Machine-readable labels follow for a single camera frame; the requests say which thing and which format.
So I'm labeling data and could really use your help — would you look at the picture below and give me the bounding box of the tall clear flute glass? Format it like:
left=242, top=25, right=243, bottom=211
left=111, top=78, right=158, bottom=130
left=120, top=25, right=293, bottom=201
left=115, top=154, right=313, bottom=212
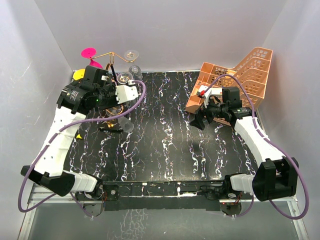
left=116, top=71, right=135, bottom=86

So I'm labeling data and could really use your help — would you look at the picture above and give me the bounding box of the peach plastic organiser basket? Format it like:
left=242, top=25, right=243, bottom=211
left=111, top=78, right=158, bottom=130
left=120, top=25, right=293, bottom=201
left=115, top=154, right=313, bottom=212
left=185, top=47, right=273, bottom=114

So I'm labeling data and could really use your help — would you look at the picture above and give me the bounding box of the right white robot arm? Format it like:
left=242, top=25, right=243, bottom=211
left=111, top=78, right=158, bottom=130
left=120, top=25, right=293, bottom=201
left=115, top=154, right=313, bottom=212
left=189, top=103, right=298, bottom=202

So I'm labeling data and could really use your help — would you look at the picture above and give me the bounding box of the orange plastic wine glass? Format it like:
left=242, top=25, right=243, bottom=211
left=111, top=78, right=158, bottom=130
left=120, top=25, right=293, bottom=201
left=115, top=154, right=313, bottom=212
left=72, top=68, right=85, bottom=81

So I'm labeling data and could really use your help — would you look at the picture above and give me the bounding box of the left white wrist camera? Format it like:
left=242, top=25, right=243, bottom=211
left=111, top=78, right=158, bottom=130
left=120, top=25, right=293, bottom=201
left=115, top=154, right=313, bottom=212
left=115, top=80, right=139, bottom=104

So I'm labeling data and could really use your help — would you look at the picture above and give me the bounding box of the black base frame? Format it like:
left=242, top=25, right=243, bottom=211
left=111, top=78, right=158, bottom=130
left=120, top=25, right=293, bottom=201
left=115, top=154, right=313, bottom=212
left=69, top=181, right=253, bottom=217

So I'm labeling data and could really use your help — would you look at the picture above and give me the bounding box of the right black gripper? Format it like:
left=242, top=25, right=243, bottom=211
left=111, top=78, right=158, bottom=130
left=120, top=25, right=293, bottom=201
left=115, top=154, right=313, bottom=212
left=189, top=94, right=228, bottom=130

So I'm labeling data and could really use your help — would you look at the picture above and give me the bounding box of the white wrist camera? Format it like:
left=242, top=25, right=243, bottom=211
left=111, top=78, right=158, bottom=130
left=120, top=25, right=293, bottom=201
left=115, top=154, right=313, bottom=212
left=115, top=80, right=139, bottom=104
left=196, top=85, right=223, bottom=108

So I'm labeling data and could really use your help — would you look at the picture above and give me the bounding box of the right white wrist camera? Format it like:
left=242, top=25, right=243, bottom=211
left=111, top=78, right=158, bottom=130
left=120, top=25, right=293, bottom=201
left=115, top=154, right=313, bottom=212
left=196, top=85, right=223, bottom=108

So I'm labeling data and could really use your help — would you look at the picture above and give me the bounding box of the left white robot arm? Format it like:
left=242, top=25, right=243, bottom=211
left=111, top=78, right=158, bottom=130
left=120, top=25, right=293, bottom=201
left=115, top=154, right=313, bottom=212
left=20, top=66, right=118, bottom=200

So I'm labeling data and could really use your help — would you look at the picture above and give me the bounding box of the gold wire wine glass rack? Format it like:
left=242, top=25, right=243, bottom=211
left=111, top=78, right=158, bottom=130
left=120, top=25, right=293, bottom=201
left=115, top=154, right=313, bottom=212
left=96, top=51, right=140, bottom=132

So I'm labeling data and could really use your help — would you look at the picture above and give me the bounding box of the clear wine glass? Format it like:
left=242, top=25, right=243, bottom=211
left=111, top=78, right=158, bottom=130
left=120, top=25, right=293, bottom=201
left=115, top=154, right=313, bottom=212
left=124, top=50, right=142, bottom=80
left=105, top=105, right=134, bottom=133

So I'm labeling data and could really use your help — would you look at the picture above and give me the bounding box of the pink plastic wine glass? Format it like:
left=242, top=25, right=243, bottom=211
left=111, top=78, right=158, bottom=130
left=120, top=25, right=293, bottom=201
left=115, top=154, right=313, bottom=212
left=80, top=47, right=103, bottom=69

